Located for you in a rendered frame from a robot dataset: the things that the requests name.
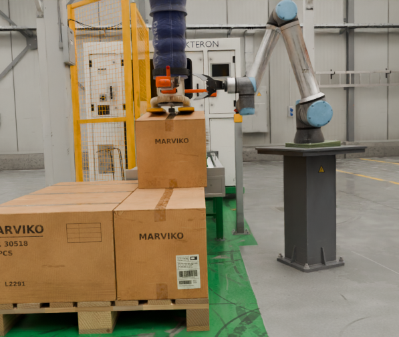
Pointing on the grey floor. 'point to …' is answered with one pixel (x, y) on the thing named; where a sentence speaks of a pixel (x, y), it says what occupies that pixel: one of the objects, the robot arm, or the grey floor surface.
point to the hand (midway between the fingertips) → (192, 87)
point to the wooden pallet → (90, 313)
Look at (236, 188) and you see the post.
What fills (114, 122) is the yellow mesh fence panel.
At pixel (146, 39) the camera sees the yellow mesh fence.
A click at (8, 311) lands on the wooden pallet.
